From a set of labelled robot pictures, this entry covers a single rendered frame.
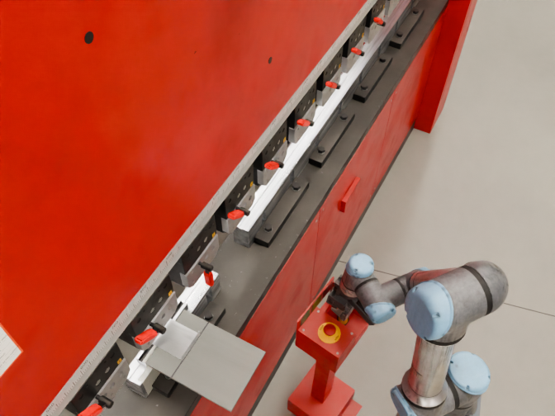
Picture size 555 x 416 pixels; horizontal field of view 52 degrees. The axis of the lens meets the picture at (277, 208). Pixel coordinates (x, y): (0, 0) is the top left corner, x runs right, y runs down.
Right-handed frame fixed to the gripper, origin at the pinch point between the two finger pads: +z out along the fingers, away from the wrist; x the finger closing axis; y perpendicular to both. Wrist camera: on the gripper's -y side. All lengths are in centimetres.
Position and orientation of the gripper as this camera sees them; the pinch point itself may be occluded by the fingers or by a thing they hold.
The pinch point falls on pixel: (345, 318)
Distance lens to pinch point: 194.2
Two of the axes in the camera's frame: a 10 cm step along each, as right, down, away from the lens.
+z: -0.8, 5.6, 8.2
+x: -6.0, 6.3, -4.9
